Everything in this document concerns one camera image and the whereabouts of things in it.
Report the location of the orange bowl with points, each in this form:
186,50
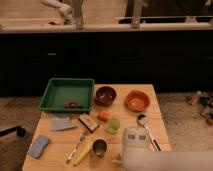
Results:
137,101

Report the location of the blue sponge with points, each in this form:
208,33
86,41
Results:
38,146

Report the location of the small red item in tray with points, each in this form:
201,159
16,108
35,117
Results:
72,105

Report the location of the yellow banana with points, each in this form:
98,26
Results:
84,150

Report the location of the black chair leg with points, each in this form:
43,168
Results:
20,131

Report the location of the dark maroon bowl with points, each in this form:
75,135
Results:
105,96

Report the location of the spoon with black handle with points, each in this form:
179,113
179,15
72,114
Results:
143,120

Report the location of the light blue cloth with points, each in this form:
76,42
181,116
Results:
59,123

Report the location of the metal fork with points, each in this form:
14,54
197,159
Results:
82,138

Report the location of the clutter on floor right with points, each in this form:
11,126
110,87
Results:
206,102

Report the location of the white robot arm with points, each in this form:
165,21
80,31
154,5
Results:
170,161

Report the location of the brown wooden block brush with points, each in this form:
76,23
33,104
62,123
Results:
88,122

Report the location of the green paper cup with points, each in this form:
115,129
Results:
113,125

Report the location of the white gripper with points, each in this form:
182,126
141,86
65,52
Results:
135,142

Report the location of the metal cup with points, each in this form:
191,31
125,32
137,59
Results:
99,147

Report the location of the green plastic tray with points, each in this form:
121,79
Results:
62,90

